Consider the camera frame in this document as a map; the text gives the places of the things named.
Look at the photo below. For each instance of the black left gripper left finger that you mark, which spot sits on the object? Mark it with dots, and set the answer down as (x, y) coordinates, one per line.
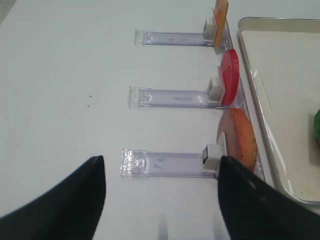
(69, 211)

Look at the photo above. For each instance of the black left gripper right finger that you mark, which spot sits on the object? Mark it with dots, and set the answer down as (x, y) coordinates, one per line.
(253, 210)

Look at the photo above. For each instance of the green lettuce leaf on stack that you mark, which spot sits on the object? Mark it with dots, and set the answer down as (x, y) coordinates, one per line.
(316, 125)

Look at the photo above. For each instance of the white tomato rack pusher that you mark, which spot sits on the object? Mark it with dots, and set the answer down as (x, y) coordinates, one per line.
(215, 90)

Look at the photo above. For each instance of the clear tomato rack track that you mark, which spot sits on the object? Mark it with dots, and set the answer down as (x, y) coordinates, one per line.
(139, 97)

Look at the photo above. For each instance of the red tomato slice in rack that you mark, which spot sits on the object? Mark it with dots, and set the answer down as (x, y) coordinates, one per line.
(229, 72)

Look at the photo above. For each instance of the white cheese rack pusher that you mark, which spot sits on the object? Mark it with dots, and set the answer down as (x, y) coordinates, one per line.
(209, 30)

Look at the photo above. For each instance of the clear cheese rack track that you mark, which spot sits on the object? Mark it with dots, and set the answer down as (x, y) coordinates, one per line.
(148, 38)

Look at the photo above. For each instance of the orange cheese slice in rack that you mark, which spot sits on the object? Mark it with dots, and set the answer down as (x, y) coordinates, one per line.
(220, 16)

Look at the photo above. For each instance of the white bun rack pusher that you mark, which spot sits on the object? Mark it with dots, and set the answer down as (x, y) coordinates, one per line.
(211, 158)

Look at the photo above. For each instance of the brown bun slice in rack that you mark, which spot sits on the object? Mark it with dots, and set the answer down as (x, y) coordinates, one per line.
(239, 137)

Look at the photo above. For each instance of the clear bun slice rack track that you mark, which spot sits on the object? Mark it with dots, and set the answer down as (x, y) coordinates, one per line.
(143, 163)

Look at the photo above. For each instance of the white rectangular metal tray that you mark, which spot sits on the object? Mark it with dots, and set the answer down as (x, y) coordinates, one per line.
(282, 62)

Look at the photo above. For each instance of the clear left long rail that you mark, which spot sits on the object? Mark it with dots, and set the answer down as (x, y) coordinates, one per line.
(243, 99)

